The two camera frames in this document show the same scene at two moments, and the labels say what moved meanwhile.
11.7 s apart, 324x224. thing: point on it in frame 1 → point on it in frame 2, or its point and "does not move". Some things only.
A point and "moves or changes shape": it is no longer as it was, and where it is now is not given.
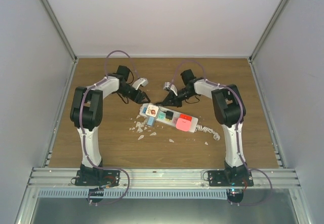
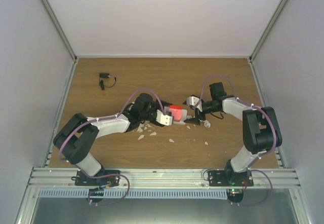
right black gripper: x=174 y=101 → x=198 y=115
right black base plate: x=230 y=178 does not move
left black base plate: x=101 y=178 does not move
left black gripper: x=138 y=100 → x=165 y=104
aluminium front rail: x=162 y=178 does not move
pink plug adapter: x=183 y=124 → x=177 y=114
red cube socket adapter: x=188 y=117 moves or changes shape
